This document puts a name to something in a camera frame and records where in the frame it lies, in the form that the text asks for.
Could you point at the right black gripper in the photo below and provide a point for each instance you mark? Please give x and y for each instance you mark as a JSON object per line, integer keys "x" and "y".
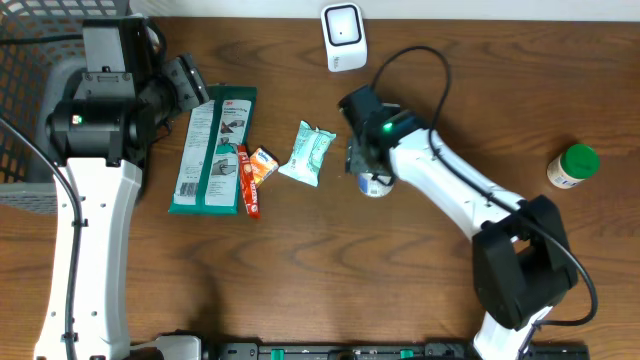
{"x": 354, "y": 159}

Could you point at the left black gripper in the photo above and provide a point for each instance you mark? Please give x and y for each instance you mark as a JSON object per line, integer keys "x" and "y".
{"x": 190, "y": 87}

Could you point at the white tub blue label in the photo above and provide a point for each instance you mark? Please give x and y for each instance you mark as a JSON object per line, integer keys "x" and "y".
{"x": 375, "y": 185}

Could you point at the mint green wipes pack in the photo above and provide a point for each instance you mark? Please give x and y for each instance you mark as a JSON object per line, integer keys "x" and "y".
{"x": 309, "y": 149}

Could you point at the green box with label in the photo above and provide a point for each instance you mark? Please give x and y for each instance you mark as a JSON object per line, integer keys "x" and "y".
{"x": 208, "y": 180}

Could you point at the orange snack packet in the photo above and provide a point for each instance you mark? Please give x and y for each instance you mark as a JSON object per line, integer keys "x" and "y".
{"x": 263, "y": 165}

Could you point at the red packet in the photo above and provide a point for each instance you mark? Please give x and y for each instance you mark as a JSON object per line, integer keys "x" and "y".
{"x": 247, "y": 182}

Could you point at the green lid white jar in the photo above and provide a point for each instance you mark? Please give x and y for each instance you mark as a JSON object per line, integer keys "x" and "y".
{"x": 578, "y": 163}

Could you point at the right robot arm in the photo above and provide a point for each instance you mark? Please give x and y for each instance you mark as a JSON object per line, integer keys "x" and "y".
{"x": 521, "y": 260}

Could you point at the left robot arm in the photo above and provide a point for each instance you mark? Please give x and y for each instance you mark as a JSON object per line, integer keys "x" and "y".
{"x": 100, "y": 142}

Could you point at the white barcode scanner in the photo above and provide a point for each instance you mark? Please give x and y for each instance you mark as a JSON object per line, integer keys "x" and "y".
{"x": 344, "y": 37}

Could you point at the grey plastic mesh basket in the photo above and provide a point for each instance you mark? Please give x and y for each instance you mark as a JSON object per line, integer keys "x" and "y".
{"x": 34, "y": 78}

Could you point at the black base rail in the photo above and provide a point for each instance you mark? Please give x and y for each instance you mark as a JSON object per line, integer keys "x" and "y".
{"x": 433, "y": 350}

